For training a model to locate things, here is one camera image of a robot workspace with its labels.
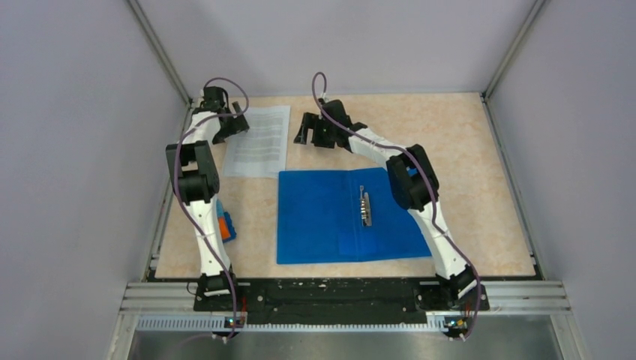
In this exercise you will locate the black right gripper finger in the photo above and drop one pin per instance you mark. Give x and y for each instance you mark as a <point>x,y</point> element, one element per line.
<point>322,139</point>
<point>306,130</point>

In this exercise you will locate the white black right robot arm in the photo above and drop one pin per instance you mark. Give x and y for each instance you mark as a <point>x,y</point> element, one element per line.
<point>413,182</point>

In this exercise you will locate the metal folder clip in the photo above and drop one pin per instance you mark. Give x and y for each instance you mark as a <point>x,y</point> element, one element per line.
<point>365,207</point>

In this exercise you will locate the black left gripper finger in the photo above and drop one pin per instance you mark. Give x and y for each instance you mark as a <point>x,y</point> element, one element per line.
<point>229,130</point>
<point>239,110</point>

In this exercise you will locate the blue orange stapler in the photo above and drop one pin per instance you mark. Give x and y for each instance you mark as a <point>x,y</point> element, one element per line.
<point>227,230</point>

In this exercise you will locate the blue plastic folder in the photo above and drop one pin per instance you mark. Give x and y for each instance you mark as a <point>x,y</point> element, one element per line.
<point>318,219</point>

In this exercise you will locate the white slotted cable duct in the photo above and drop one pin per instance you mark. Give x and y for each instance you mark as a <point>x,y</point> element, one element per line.
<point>194,323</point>

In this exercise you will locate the aluminium frame rail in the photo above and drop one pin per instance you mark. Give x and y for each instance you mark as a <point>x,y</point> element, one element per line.
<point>527,297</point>

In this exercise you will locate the white printed paper files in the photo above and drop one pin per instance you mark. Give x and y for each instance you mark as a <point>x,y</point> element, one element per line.
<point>261,152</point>

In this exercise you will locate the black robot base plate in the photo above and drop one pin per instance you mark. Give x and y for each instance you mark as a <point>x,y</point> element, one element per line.
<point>339,301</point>

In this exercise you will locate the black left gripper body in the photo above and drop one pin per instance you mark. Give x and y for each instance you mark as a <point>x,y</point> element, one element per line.
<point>238,120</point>

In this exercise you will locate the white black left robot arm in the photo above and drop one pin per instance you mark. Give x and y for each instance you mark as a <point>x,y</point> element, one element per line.
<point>196,184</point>

